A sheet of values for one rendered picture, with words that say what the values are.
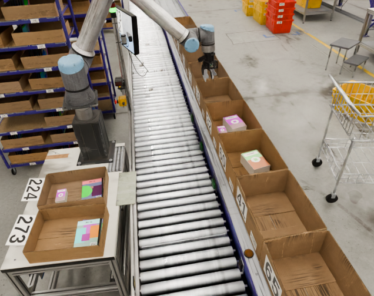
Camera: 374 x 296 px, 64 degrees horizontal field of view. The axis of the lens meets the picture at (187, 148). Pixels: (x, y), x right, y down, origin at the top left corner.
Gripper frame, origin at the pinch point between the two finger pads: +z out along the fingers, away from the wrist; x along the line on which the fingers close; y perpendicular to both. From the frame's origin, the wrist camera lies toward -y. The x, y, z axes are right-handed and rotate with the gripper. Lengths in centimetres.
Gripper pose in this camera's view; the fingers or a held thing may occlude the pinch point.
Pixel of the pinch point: (208, 78)
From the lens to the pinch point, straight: 221.4
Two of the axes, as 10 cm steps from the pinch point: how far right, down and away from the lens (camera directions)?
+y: 5.3, 4.3, -7.3
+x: 8.4, -3.7, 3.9
